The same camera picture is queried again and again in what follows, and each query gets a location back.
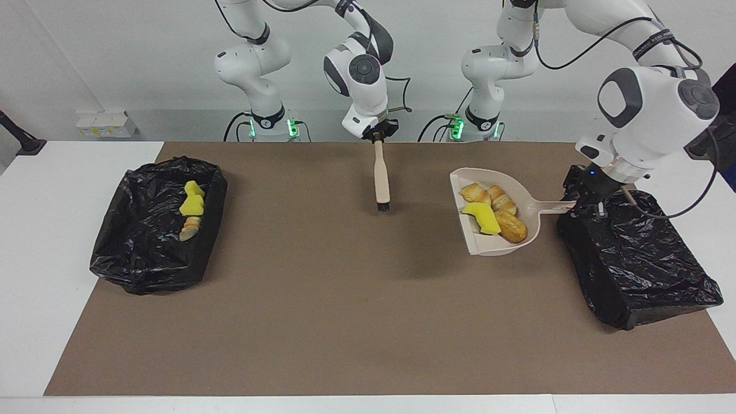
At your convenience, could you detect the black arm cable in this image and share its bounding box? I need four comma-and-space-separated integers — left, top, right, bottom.
532, 0, 720, 220
214, 0, 413, 113

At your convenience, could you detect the open bin with black bag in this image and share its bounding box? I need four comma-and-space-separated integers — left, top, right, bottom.
90, 156, 228, 296

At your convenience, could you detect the beige hand brush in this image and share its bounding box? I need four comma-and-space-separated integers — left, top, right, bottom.
373, 138, 392, 213

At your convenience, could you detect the bin wrapped in black bag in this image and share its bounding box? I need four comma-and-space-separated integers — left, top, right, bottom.
556, 190, 724, 331

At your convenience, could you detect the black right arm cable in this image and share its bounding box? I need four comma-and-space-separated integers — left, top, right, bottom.
214, 0, 413, 113

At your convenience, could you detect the white wall socket box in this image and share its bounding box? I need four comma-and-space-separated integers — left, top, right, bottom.
76, 111, 139, 139

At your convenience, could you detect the brown table mat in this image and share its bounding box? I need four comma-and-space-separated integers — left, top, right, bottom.
44, 141, 736, 396

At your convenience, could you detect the black base cable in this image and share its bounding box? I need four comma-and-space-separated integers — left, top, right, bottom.
417, 114, 461, 143
223, 111, 255, 143

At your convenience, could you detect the notched yellow sponge piece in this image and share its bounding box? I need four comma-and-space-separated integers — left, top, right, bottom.
462, 202, 502, 236

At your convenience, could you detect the black stand foot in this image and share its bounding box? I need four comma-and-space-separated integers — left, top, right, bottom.
0, 110, 47, 156
684, 112, 736, 159

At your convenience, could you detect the round brown bread roll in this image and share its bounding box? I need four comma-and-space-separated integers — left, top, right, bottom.
494, 209, 528, 244

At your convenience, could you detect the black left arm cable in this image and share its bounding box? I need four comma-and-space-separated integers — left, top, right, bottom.
532, 0, 720, 220

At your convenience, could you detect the beige plastic dustpan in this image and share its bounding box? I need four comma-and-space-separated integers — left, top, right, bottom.
449, 167, 578, 256

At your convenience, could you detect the small golden croissant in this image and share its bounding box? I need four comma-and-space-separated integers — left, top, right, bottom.
460, 183, 492, 205

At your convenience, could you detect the striped croissant piece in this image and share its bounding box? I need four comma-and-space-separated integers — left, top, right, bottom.
487, 185, 518, 215

